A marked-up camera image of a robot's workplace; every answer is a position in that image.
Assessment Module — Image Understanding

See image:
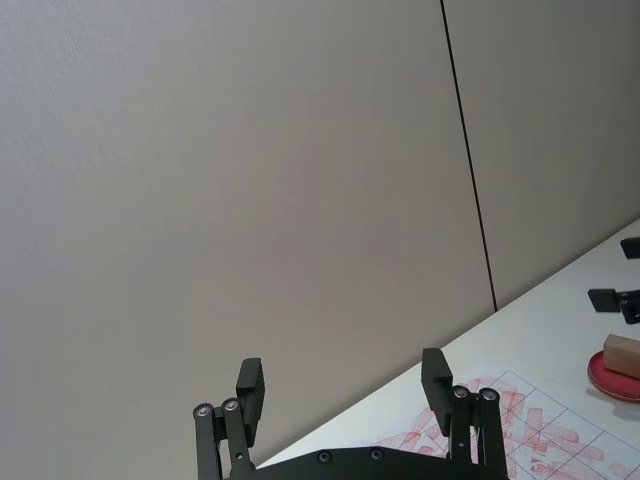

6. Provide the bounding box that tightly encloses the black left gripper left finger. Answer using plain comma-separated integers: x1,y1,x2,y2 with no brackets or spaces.
193,357,267,480

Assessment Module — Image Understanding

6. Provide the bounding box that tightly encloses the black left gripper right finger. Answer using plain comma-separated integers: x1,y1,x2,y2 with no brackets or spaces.
421,348,509,480

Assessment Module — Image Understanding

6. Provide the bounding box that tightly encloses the wooden stamp block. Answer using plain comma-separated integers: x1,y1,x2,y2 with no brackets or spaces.
602,333,640,381

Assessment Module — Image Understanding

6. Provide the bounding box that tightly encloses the round red ink dish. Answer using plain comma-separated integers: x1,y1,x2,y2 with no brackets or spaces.
586,349,640,404

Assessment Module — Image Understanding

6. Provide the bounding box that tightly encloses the white paper with red stamps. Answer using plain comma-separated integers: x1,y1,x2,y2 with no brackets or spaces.
372,368,640,480

